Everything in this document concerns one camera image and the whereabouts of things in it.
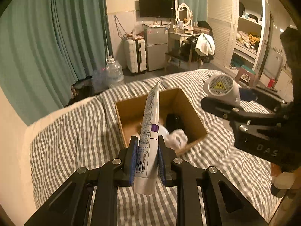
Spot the white sock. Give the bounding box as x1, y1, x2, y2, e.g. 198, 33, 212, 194
159, 125, 188, 151

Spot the white toothpaste tube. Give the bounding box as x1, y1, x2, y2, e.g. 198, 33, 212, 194
134, 83, 159, 195

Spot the white handheld device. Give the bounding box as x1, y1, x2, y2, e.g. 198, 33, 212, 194
203, 73, 241, 107

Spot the black square object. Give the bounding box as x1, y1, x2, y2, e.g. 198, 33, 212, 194
165, 113, 185, 133

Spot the right hand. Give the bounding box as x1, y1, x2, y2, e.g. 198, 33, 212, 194
270, 163, 300, 198

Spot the small wooden stool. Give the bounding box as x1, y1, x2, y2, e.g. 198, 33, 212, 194
235, 65, 256, 87

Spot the red can on floor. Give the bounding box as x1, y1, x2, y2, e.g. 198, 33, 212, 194
267, 78, 275, 88

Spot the grey checked bed quilt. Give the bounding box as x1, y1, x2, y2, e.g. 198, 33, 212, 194
30, 69, 280, 220

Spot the brown cardboard box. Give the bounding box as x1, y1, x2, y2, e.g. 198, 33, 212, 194
115, 88, 207, 156

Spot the white garment on chair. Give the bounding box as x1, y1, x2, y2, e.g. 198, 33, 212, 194
195, 33, 215, 57

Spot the wooden chair with clothes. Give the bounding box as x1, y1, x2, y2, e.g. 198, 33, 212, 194
164, 33, 214, 70

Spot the white wardrobe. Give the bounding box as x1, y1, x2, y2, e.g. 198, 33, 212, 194
207, 0, 270, 72

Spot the dark bag beside bed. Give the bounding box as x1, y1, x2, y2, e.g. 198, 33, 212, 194
65, 76, 96, 107

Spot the clear plastic bag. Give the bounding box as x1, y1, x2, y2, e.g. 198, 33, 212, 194
91, 68, 108, 94

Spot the large clear water bottle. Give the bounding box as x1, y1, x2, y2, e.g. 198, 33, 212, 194
105, 56, 125, 88

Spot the white dressing table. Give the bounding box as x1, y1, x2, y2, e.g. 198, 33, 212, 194
166, 25, 197, 53

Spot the white suitcase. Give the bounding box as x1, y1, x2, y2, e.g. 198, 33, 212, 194
123, 37, 147, 73

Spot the white oval vanity mirror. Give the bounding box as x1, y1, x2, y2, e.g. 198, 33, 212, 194
176, 3, 193, 28

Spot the silver mini fridge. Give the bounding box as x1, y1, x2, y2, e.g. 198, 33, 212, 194
144, 27, 168, 71

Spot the large green curtain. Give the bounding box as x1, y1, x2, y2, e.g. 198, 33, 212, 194
1, 0, 112, 125

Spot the black wall television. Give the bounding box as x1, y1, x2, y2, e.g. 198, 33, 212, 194
139, 0, 175, 18

